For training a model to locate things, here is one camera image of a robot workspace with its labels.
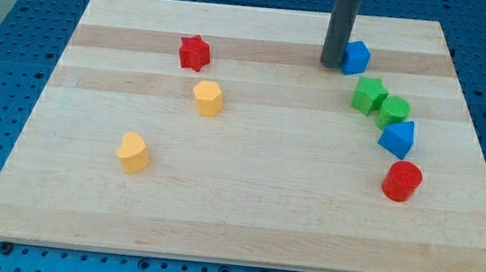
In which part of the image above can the yellow hexagon block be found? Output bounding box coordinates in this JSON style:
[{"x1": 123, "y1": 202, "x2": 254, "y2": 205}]
[{"x1": 193, "y1": 80, "x2": 223, "y2": 117}]

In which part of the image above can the light wooden board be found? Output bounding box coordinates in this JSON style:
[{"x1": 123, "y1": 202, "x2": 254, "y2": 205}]
[{"x1": 0, "y1": 0, "x2": 486, "y2": 272}]

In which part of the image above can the blue cube block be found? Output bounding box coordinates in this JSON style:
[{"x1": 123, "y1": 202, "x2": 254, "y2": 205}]
[{"x1": 340, "y1": 41, "x2": 371, "y2": 76}]

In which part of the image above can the blue triangular prism block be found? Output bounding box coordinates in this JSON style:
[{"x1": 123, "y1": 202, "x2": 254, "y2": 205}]
[{"x1": 378, "y1": 121, "x2": 416, "y2": 160}]

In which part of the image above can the green cylinder block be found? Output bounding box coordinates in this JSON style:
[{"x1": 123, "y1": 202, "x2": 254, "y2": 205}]
[{"x1": 375, "y1": 95, "x2": 411, "y2": 130}]

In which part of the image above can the red cylinder block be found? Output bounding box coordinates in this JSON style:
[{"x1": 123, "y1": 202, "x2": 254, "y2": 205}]
[{"x1": 381, "y1": 160, "x2": 423, "y2": 203}]

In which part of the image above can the green star block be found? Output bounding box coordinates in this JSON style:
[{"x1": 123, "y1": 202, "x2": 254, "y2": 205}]
[{"x1": 350, "y1": 77, "x2": 389, "y2": 116}]

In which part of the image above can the red star block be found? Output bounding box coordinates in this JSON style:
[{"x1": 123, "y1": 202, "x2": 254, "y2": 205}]
[{"x1": 178, "y1": 35, "x2": 211, "y2": 72}]

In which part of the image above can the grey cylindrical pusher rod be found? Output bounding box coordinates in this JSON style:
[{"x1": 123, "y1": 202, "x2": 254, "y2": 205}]
[{"x1": 319, "y1": 0, "x2": 362, "y2": 68}]

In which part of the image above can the yellow heart block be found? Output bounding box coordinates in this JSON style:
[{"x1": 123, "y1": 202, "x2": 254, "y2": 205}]
[{"x1": 116, "y1": 132, "x2": 150, "y2": 174}]

